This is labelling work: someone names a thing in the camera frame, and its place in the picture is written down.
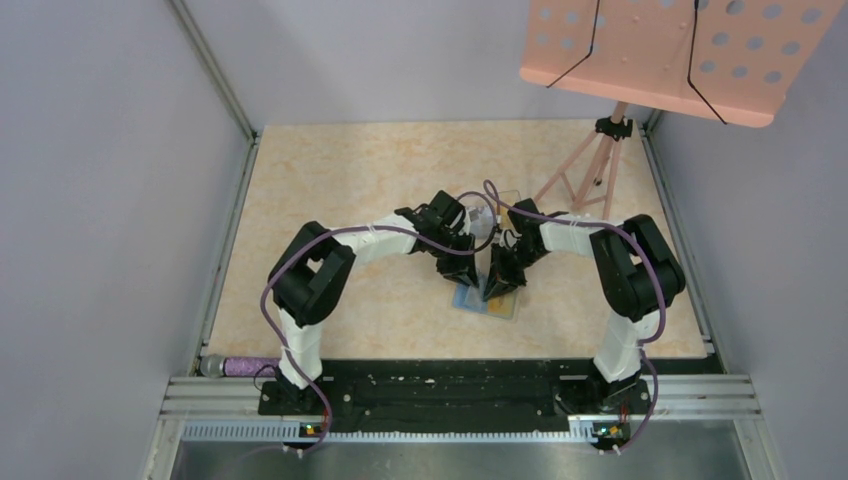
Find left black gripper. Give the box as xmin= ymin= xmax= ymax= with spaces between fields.
xmin=430 ymin=228 xmax=479 ymax=289

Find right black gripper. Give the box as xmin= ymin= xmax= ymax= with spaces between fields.
xmin=483 ymin=241 xmax=547 ymax=302

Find clear plastic card tray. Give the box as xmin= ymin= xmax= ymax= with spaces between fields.
xmin=458 ymin=191 xmax=519 ymax=252

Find purple glitter microphone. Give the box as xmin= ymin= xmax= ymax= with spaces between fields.
xmin=197 ymin=355 xmax=278 ymax=378

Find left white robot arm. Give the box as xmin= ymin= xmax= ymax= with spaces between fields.
xmin=260 ymin=190 xmax=479 ymax=414

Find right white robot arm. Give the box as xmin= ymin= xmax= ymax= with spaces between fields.
xmin=482 ymin=199 xmax=686 ymax=412

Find pink tripod stand legs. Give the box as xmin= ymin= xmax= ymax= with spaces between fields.
xmin=533 ymin=102 xmax=635 ymax=220

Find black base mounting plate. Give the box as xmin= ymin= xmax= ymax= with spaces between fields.
xmin=258 ymin=359 xmax=651 ymax=433

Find pink music stand desk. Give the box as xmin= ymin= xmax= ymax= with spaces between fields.
xmin=519 ymin=0 xmax=845 ymax=128

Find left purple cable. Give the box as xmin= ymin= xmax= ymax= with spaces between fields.
xmin=259 ymin=192 xmax=499 ymax=458

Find aluminium frame rail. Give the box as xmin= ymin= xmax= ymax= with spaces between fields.
xmin=143 ymin=375 xmax=784 ymax=479

